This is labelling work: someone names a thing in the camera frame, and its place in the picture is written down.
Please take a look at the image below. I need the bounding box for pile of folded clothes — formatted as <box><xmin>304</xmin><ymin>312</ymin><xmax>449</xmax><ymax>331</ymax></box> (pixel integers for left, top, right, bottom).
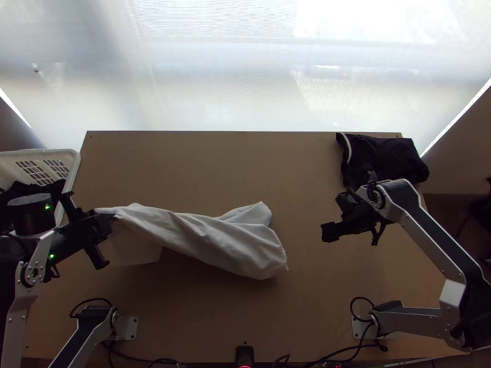
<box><xmin>335</xmin><ymin>132</ymin><xmax>430</xmax><ymax>190</ymax></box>

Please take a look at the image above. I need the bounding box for white laundry basket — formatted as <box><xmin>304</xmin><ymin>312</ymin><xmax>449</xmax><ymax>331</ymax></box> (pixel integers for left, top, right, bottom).
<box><xmin>0</xmin><ymin>148</ymin><xmax>82</xmax><ymax>224</ymax></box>

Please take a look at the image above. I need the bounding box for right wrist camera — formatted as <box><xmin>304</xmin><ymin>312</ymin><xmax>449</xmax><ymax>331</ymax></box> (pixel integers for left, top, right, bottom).
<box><xmin>336</xmin><ymin>191</ymin><xmax>361</xmax><ymax>213</ymax></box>

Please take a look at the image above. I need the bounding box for white t-shirt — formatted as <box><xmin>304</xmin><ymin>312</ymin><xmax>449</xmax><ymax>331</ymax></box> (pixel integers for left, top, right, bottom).
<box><xmin>93</xmin><ymin>200</ymin><xmax>289</xmax><ymax>283</ymax></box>

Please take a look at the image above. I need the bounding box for black cable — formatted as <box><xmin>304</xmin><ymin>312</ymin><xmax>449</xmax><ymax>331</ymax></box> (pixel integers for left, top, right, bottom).
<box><xmin>268</xmin><ymin>340</ymin><xmax>389</xmax><ymax>368</ymax></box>
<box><xmin>368</xmin><ymin>223</ymin><xmax>387</xmax><ymax>247</ymax></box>
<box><xmin>69</xmin><ymin>298</ymin><xmax>113</xmax><ymax>320</ymax></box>
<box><xmin>349</xmin><ymin>296</ymin><xmax>379</xmax><ymax>328</ymax></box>

